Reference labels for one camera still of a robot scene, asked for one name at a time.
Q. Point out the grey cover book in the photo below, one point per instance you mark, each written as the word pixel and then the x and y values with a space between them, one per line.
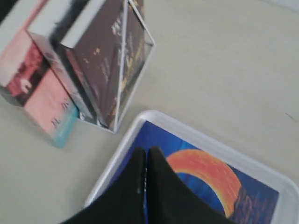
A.
pixel 47 29

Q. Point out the blue cover book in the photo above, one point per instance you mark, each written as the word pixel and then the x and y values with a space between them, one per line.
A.
pixel 227 190

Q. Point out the white plastic tray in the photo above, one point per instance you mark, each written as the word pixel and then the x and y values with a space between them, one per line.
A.
pixel 287 208

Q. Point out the dark brown cover book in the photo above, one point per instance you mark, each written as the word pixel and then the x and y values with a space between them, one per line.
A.
pixel 70 46

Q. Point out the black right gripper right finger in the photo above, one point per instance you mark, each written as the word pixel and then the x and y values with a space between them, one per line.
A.
pixel 169 200

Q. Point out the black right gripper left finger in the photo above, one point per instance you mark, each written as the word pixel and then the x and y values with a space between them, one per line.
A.
pixel 122 202

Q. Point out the red pink cover book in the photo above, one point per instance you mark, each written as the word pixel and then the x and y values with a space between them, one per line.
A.
pixel 26 78

